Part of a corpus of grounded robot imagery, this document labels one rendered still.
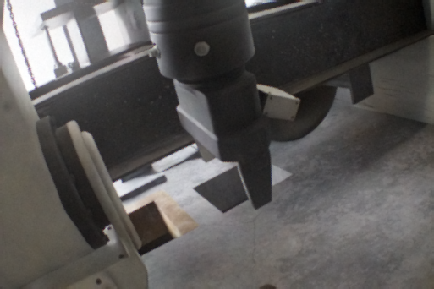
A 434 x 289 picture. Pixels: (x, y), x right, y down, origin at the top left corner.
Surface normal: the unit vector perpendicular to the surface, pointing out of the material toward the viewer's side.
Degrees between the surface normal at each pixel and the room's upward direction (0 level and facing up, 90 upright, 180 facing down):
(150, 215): 90
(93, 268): 0
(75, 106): 90
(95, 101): 90
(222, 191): 90
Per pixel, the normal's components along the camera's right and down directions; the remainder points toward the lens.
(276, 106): 0.50, 0.40
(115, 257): -0.28, -0.88
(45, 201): 0.43, 0.18
